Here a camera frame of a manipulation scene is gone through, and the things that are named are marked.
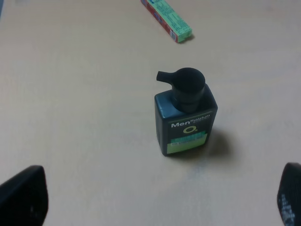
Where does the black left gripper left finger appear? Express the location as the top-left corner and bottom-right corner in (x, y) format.
(0, 165), (48, 226)

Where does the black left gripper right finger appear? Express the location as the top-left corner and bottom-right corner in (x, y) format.
(277, 162), (301, 226)

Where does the dark green pump bottle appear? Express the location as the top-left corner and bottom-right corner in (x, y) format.
(154, 67), (218, 156)

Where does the green rectangular box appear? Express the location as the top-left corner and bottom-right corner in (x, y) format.
(140, 0), (192, 43)

